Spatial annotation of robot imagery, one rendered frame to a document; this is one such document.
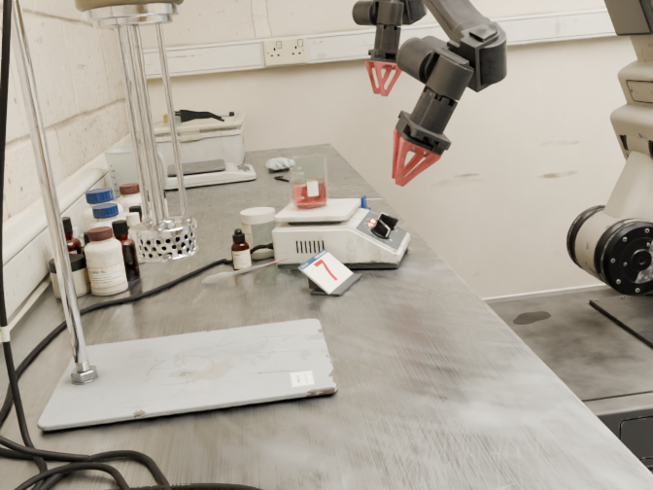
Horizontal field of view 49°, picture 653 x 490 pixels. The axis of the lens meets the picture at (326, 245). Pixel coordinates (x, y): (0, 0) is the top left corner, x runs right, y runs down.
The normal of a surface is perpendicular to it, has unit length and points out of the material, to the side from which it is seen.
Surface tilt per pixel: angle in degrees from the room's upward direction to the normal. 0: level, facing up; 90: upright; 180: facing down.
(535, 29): 90
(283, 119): 90
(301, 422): 0
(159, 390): 0
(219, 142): 93
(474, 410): 0
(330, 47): 90
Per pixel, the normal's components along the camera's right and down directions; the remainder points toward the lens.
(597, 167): 0.11, 0.25
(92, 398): -0.09, -0.96
